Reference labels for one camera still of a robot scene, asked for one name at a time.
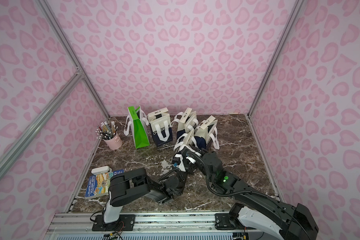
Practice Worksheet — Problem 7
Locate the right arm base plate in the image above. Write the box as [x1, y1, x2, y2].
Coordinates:
[215, 212, 255, 231]

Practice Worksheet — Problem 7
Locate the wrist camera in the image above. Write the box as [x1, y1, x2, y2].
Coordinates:
[186, 152, 199, 164]
[172, 154, 187, 172]

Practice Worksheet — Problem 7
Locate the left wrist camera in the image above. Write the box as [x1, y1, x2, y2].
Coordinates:
[172, 154, 187, 172]

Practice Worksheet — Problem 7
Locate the pink pencil cup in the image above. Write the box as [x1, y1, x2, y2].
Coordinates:
[96, 121, 123, 150]

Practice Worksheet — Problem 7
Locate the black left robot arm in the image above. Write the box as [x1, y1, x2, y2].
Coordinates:
[103, 168, 188, 224]

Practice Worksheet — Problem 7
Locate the illustrated paperback book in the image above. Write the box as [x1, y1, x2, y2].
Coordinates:
[85, 170, 125, 199]

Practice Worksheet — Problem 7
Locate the beige navy bag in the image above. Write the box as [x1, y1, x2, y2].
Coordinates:
[171, 108, 199, 140]
[194, 116, 220, 150]
[173, 130, 197, 165]
[148, 108, 173, 147]

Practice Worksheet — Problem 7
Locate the white small box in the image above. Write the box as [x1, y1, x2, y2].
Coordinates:
[91, 166, 112, 175]

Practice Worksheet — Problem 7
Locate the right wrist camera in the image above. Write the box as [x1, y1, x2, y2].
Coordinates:
[186, 152, 199, 164]

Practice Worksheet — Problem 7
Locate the aluminium frame rail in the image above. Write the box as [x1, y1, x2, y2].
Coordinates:
[0, 71, 83, 181]

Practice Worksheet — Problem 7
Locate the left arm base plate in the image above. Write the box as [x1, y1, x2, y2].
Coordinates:
[90, 215, 136, 232]

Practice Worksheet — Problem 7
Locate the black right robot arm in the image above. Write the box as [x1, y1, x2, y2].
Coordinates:
[182, 150, 319, 240]

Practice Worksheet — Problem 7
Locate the green white takeout bag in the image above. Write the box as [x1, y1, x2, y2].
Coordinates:
[124, 106, 150, 149]

